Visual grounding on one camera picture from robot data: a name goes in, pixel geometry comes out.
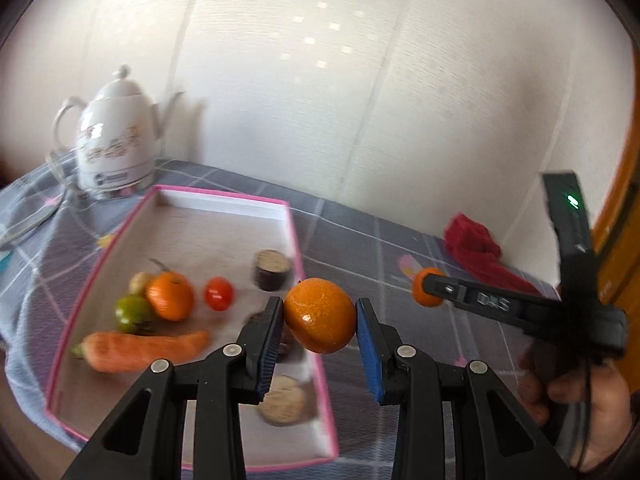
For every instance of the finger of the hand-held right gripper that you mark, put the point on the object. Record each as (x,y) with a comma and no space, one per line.
(490,300)

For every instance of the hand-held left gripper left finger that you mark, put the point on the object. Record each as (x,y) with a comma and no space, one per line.
(267,350)

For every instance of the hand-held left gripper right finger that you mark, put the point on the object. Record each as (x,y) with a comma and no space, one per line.
(367,355)

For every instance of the dark purple passion fruit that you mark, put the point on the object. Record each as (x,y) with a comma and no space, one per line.
(290,347)

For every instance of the beige round biscuit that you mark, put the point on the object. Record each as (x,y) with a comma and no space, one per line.
(282,400)

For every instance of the red tomato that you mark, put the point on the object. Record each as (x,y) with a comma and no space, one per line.
(219,294)

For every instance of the mandarin orange with black stem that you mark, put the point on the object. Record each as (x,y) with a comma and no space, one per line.
(171,297)

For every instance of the pink rimmed white box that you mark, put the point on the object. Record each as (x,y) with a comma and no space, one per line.
(210,240)

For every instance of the orange carrot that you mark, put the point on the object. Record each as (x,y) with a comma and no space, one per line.
(140,350)

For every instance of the green tomato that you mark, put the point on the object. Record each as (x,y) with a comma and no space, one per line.
(131,312)

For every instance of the small yellow round fruit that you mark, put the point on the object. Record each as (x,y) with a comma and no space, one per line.
(139,282)

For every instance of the person's right hand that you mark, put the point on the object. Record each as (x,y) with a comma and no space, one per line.
(605,410)

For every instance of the red fleece towel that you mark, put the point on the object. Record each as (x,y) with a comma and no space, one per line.
(472,247)

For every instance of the grey checked tablecloth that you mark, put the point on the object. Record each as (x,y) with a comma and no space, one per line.
(360,245)

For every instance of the white ceramic electric kettle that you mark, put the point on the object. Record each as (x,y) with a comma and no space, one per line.
(115,135)

